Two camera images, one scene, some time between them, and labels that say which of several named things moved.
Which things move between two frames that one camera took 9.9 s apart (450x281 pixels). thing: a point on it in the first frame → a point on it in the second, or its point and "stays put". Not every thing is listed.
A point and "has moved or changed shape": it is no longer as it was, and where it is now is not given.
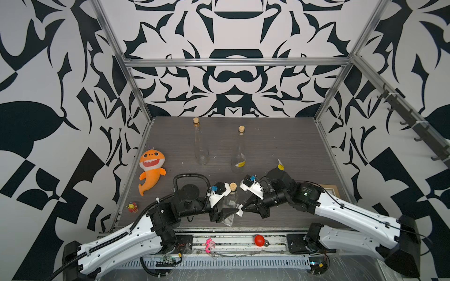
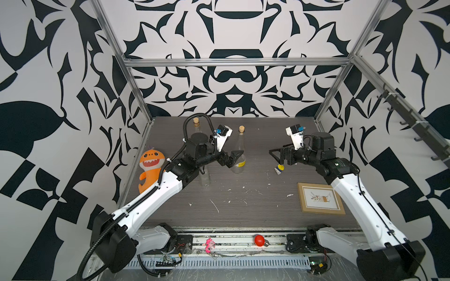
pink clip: (210, 244) stays put
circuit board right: (319, 264) stays put
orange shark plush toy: (151, 161) stays put
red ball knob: (259, 240) stays put
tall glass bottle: (238, 161) stays put
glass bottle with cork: (230, 201) has moved or changed shape
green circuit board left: (166, 261) stays put
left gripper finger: (217, 216) → (231, 160)
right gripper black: (255, 206) → (283, 150)
